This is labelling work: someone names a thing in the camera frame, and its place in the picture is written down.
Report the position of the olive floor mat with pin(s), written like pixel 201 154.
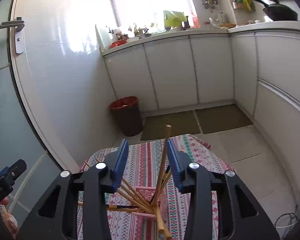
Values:
pixel 221 118
pixel 181 123

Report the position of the left olive floor mat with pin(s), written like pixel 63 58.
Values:
pixel 181 123

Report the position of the red lined trash bin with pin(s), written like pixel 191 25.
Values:
pixel 127 116

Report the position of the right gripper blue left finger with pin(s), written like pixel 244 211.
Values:
pixel 120 159

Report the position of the black gold-banded chopstick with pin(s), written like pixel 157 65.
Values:
pixel 122 208

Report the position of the silver door handle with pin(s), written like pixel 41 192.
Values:
pixel 17 28

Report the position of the embroidered patterned tablecloth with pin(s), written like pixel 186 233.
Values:
pixel 142 171

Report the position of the green dish rack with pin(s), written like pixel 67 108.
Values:
pixel 173 19

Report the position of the right olive floor mat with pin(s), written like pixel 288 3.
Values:
pixel 221 118

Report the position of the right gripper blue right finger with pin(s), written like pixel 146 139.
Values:
pixel 176 165

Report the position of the black wok pan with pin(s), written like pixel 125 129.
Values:
pixel 278 12

